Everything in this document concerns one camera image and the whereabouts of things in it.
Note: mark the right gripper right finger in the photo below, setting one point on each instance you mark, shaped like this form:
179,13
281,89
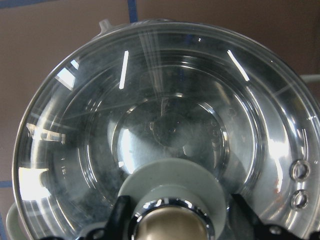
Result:
262,231

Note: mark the white cooking pot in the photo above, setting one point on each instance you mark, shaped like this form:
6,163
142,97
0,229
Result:
15,217

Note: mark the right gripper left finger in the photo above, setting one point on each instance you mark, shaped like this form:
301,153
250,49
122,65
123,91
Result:
117,225

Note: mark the glass pot lid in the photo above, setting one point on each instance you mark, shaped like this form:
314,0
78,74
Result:
160,125

